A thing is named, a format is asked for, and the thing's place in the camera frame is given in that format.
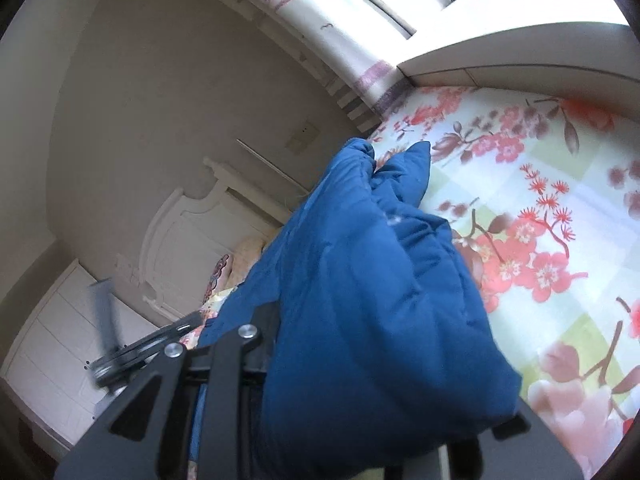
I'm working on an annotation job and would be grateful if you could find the floral bed sheet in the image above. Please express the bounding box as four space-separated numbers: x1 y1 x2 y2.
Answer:
180 85 640 480

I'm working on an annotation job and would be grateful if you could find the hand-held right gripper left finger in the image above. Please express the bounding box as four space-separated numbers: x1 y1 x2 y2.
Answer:
54 302 279 480

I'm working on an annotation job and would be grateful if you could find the thin white wall rail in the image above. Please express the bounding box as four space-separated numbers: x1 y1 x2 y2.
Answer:
235 138 312 195

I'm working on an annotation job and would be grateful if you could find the white nightstand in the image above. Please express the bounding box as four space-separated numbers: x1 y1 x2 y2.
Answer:
0 259 168 453

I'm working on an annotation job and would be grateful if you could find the patterned pillow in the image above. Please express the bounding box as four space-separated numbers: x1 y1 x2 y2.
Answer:
209 254 233 295

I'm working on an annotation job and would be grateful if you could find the white window ledge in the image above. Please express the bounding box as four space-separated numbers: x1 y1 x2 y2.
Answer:
396 21 640 108

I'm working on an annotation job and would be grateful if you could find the blue puffer jacket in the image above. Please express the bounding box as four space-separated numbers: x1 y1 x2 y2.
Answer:
187 137 524 480

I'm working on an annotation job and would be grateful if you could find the beige pillow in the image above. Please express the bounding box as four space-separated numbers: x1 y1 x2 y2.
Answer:
227 236 268 291

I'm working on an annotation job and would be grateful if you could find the purple patterned curtain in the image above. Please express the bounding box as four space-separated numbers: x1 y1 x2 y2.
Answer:
220 0 411 116

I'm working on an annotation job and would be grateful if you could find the white radiator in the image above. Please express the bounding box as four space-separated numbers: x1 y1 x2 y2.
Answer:
320 74 383 137

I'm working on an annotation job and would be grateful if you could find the white headboard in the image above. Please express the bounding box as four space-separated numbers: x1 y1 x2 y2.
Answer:
115 156 293 321

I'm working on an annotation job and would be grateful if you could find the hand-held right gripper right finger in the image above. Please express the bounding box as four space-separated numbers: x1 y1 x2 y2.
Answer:
446 404 584 480

